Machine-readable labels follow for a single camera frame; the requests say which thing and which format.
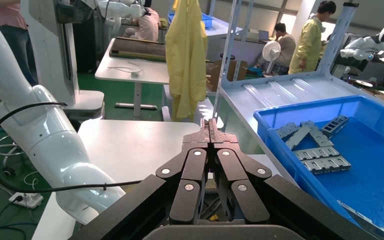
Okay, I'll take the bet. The long grey metal bracket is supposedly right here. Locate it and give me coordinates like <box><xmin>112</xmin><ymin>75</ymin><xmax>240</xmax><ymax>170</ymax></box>
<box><xmin>284</xmin><ymin>124</ymin><xmax>312</xmax><ymax>152</ymax></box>

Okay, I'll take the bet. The windowed silver metal bracket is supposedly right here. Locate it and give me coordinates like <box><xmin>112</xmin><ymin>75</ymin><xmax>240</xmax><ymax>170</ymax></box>
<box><xmin>321</xmin><ymin>114</ymin><xmax>350</xmax><ymax>135</ymax></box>

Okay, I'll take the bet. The seated person in pink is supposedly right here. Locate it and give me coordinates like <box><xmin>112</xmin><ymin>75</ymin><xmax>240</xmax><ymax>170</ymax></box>
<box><xmin>123</xmin><ymin>6</ymin><xmax>162</xmax><ymax>43</ymax></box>

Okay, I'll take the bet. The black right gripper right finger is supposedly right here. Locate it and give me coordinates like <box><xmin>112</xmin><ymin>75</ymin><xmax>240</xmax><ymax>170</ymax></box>
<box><xmin>209</xmin><ymin>118</ymin><xmax>375</xmax><ymax>240</ymax></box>

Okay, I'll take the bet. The dark tray on table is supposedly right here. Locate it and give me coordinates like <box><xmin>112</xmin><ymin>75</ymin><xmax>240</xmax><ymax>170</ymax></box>
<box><xmin>109</xmin><ymin>36</ymin><xmax>167</xmax><ymax>63</ymax></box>

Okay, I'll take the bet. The white background table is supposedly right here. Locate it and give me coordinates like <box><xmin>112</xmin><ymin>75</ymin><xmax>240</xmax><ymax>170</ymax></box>
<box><xmin>94</xmin><ymin>37</ymin><xmax>170</xmax><ymax>119</ymax></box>

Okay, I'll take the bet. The white robot column base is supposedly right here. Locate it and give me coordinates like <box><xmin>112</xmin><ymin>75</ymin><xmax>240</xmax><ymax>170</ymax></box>
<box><xmin>21</xmin><ymin>0</ymin><xmax>147</xmax><ymax>122</ymax></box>

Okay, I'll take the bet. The seated person in beige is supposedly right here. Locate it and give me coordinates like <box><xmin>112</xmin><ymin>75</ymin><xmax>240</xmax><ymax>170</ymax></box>
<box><xmin>257</xmin><ymin>22</ymin><xmax>297</xmax><ymax>76</ymax></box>

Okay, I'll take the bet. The white humanoid robot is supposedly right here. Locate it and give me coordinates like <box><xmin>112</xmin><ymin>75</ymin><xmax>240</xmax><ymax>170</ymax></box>
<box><xmin>339</xmin><ymin>23</ymin><xmax>384</xmax><ymax>72</ymax></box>

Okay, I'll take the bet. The person in pink shirt, jeans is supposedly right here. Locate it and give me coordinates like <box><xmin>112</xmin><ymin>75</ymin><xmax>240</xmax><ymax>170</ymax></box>
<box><xmin>0</xmin><ymin>0</ymin><xmax>39</xmax><ymax>87</ymax></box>

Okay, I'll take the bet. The chrome wheeled stool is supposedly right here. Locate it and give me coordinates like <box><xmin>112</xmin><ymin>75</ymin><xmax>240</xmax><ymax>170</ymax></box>
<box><xmin>0</xmin><ymin>134</ymin><xmax>26</xmax><ymax>177</ymax></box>

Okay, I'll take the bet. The white cable with plug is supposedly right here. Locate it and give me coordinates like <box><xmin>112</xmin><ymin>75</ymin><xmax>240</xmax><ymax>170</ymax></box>
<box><xmin>107</xmin><ymin>61</ymin><xmax>144</xmax><ymax>79</ymax></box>

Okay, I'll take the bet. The black-haired person in yellow coat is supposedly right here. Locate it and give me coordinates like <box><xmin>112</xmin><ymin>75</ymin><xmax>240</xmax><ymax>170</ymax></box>
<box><xmin>288</xmin><ymin>0</ymin><xmax>337</xmax><ymax>76</ymax></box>

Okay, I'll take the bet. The small blue background bin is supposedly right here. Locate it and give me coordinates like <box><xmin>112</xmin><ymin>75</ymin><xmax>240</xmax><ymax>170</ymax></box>
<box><xmin>168</xmin><ymin>12</ymin><xmax>214</xmax><ymax>29</ymax></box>

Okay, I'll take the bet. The silver sheet metal bracket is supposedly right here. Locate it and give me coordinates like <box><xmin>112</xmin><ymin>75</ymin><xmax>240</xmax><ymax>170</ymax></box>
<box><xmin>292</xmin><ymin>146</ymin><xmax>341</xmax><ymax>162</ymax></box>
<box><xmin>337</xmin><ymin>199</ymin><xmax>384</xmax><ymax>240</ymax></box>
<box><xmin>300</xmin><ymin>155</ymin><xmax>352</xmax><ymax>176</ymax></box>
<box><xmin>274</xmin><ymin>122</ymin><xmax>301</xmax><ymax>140</ymax></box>
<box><xmin>299</xmin><ymin>120</ymin><xmax>335</xmax><ymax>149</ymax></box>

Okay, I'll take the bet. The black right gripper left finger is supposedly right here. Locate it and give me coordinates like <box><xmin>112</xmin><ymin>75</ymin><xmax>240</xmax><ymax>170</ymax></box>
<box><xmin>69</xmin><ymin>118</ymin><xmax>211</xmax><ymax>240</ymax></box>

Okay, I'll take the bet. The white standing fan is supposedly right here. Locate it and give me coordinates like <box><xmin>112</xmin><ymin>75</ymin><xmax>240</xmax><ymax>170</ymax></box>
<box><xmin>261</xmin><ymin>40</ymin><xmax>282</xmax><ymax>76</ymax></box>

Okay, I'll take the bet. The white power strip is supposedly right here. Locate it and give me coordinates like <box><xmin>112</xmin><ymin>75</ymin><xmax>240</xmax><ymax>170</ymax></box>
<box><xmin>9</xmin><ymin>192</ymin><xmax>44</xmax><ymax>210</ymax></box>

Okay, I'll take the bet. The brown cardboard box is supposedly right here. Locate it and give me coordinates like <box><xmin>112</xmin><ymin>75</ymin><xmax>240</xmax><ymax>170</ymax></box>
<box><xmin>206</xmin><ymin>59</ymin><xmax>249</xmax><ymax>93</ymax></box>

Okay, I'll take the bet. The blue plastic bin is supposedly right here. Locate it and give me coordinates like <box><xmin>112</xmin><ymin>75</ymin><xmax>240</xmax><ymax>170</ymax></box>
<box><xmin>253</xmin><ymin>95</ymin><xmax>384</xmax><ymax>240</ymax></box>

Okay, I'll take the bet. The white metal shelf rack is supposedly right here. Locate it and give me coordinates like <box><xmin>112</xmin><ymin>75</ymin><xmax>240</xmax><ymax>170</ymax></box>
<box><xmin>211</xmin><ymin>0</ymin><xmax>384</xmax><ymax>186</ymax></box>

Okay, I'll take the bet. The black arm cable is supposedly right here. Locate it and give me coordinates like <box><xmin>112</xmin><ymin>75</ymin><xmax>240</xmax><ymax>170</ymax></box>
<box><xmin>0</xmin><ymin>101</ymin><xmax>144</xmax><ymax>195</ymax></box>

